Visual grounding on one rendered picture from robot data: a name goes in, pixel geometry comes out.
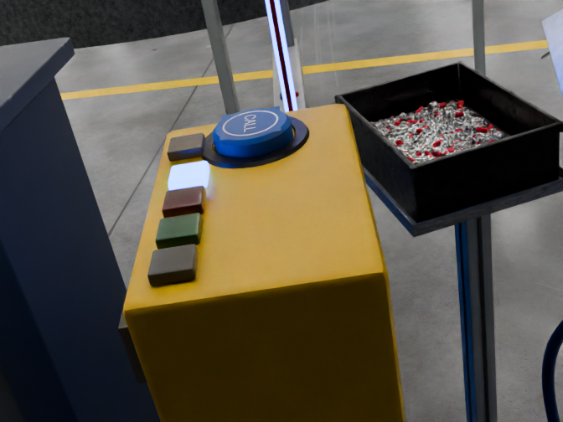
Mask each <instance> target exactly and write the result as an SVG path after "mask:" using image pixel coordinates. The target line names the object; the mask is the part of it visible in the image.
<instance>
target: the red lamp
mask: <svg viewBox="0 0 563 422"><path fill-rule="evenodd" d="M205 200H206V190H205V187H204V185H199V186H194V187H189V188H179V189H174V190H168V191H167V192H166V194H165V199H164V202H163V209H162V212H163V217H164V218H168V217H173V216H179V215H185V214H195V213H200V214H203V213H204V207H205Z"/></svg>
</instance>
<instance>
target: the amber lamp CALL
mask: <svg viewBox="0 0 563 422"><path fill-rule="evenodd" d="M204 145H205V135H204V133H196V134H191V135H186V136H176V137H172V138H171V139H170V142H169V146H168V152H167V154H168V160H169V161H170V162H173V161H178V160H183V159H189V158H194V157H202V155H203V153H204Z"/></svg>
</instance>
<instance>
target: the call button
mask: <svg viewBox="0 0 563 422"><path fill-rule="evenodd" d="M212 137H213V141H214V148H215V150H216V152H217V154H219V155H221V156H222V157H231V158H247V157H258V156H261V155H265V154H267V153H270V152H274V151H276V150H278V149H280V148H282V147H284V146H285V145H286V144H288V143H289V142H290V141H291V140H292V139H293V130H292V121H291V118H290V116H289V115H287V114H286V113H284V112H282V111H280V106H276V107H270V108H255V109H249V110H245V111H240V112H237V113H235V114H229V115H224V116H222V121H220V122H219V123H218V124H217V126H216V127H215V128H214V129H213V132H212Z"/></svg>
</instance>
